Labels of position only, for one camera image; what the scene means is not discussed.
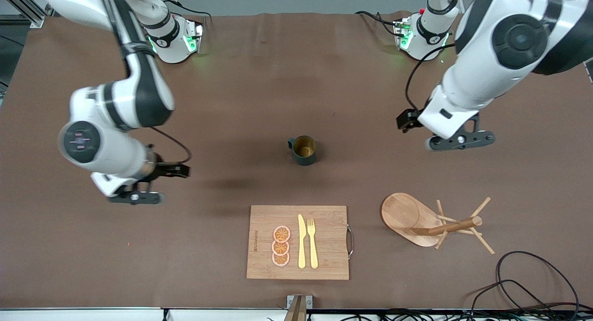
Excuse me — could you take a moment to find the teal cup yellow inside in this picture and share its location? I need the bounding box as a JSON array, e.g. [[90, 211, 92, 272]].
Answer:
[[288, 135, 318, 166]]

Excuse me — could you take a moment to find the table cover mat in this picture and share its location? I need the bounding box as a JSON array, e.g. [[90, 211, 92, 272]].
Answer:
[[0, 12, 593, 310]]

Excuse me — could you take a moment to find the wooden mug tree rack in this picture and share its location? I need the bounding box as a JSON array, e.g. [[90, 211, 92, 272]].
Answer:
[[380, 192, 496, 255]]

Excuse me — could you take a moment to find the yellow plastic knife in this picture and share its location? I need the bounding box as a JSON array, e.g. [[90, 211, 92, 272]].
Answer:
[[297, 214, 307, 269]]

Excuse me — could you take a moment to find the yellow plastic fork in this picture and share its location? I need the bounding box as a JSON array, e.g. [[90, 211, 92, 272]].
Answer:
[[307, 218, 319, 269]]

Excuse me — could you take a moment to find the black arm base cable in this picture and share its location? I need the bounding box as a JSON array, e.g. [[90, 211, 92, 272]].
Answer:
[[355, 11, 400, 37], [160, 0, 211, 34]]

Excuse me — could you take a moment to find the white table edge rail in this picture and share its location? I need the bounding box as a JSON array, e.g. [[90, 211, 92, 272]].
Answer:
[[0, 307, 288, 321]]

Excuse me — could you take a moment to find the bamboo cutting board metal handle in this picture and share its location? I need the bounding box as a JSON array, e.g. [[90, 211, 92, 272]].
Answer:
[[246, 205, 354, 281]]

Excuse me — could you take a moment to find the metal bracket with wooden post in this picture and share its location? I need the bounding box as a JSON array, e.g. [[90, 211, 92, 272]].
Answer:
[[284, 295, 313, 321]]

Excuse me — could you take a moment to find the black looped cable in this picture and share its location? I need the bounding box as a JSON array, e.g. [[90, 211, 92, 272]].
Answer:
[[496, 251, 580, 315], [470, 278, 559, 321]]

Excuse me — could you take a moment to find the aluminium frame profile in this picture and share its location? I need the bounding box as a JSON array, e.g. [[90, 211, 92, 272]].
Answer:
[[0, 0, 47, 29]]

